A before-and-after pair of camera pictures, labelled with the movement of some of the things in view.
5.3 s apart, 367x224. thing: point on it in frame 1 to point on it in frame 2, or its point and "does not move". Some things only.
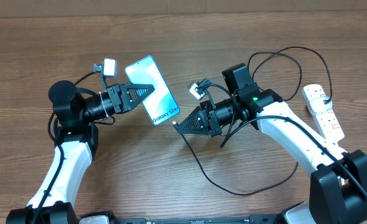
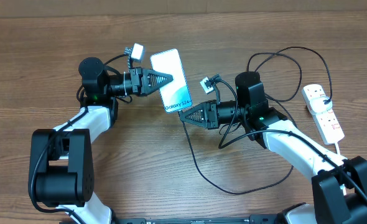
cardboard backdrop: [26, 9] does not move
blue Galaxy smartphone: [159, 104] to [175, 96]
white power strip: [325, 120] does not move
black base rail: [253, 219] does not move
